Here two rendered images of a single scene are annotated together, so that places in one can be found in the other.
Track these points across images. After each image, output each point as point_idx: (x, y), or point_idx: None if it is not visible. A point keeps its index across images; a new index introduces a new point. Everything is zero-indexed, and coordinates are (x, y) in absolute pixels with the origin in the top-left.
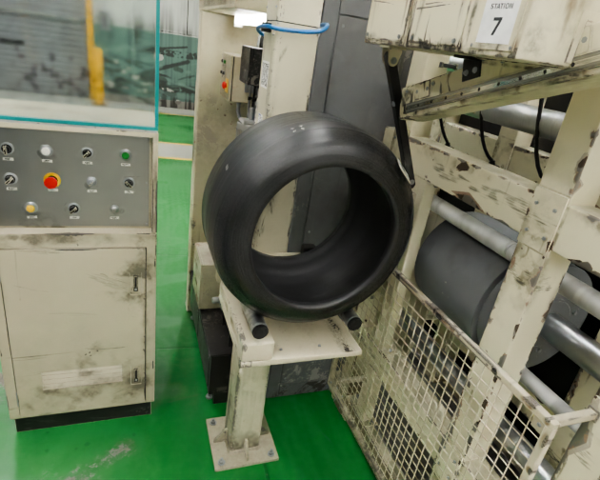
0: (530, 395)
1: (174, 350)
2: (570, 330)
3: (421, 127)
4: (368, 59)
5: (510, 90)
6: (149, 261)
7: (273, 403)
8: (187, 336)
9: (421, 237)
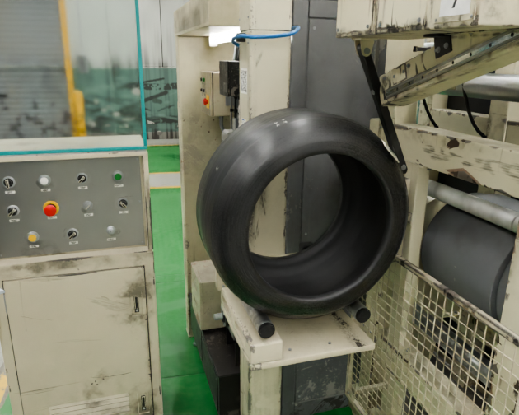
0: None
1: (180, 379)
2: None
3: (405, 113)
4: (343, 56)
5: (482, 58)
6: (147, 279)
7: None
8: (191, 363)
9: (423, 224)
